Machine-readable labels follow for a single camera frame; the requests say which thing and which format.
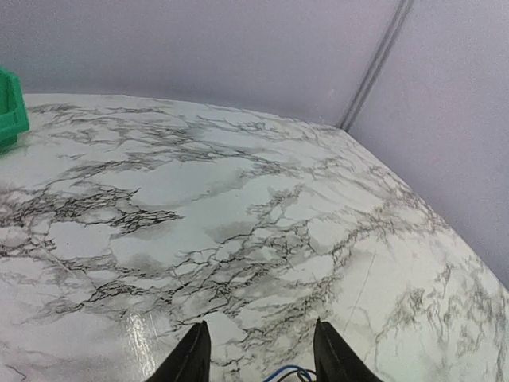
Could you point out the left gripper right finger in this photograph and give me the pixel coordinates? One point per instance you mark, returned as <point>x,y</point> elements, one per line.
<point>335,360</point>

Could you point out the right green bin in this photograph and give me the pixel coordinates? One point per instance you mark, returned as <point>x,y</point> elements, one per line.
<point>13,115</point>

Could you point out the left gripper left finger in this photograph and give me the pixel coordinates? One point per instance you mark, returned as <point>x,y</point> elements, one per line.
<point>190,360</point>

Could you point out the right corner aluminium post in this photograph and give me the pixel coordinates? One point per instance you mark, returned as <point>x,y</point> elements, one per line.
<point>376,63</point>

